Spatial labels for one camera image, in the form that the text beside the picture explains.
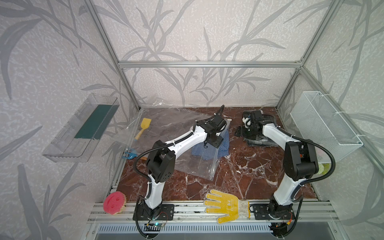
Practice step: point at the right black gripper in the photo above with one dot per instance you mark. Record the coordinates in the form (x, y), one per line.
(241, 130)

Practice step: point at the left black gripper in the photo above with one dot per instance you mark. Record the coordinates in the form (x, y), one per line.
(218, 142)

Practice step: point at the blue checked shirt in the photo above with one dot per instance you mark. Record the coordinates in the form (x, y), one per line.
(210, 152)

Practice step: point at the clear plastic vacuum bag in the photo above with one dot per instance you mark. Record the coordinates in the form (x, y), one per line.
(168, 124)

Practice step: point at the grey black plaid shirt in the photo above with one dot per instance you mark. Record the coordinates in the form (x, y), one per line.
(261, 142)

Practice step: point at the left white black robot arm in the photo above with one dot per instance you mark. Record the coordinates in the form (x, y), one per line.
(157, 164)

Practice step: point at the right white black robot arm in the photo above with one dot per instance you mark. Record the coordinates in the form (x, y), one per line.
(300, 162)

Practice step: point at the yellow silicone spatula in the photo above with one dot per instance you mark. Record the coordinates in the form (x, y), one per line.
(144, 125)

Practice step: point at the yellow dotted work glove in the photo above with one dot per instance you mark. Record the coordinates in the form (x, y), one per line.
(228, 206)

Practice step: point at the potted artificial flower plant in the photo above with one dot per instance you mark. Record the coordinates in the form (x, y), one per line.
(324, 169)

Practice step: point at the blue scissors-like tool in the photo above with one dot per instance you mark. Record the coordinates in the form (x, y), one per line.
(129, 154)

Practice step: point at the green circuit board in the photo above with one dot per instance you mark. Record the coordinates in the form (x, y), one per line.
(155, 226)

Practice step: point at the pink round sponge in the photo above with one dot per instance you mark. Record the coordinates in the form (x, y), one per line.
(114, 203)

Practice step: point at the white wire mesh basket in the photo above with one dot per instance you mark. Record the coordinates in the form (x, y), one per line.
(318, 120)

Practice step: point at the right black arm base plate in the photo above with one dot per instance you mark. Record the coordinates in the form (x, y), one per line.
(261, 211)

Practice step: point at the aluminium front rail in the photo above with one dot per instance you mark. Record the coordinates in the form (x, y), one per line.
(194, 212)

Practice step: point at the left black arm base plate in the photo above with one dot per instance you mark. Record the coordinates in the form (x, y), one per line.
(164, 212)

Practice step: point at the clear acrylic wall shelf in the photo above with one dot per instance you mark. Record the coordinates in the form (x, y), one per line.
(78, 139)

